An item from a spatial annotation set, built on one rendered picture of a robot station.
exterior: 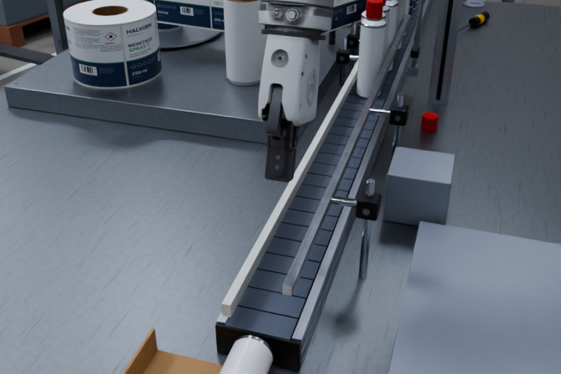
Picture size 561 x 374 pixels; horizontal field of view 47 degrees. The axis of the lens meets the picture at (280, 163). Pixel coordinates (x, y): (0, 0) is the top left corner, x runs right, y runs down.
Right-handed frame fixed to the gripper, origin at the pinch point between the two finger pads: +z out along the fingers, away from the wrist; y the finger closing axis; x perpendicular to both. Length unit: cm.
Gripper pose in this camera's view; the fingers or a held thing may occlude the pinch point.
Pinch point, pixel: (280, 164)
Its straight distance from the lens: 77.5
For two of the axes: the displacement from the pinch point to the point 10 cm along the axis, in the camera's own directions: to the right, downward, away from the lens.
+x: -9.6, -1.5, 2.5
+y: 2.8, -1.5, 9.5
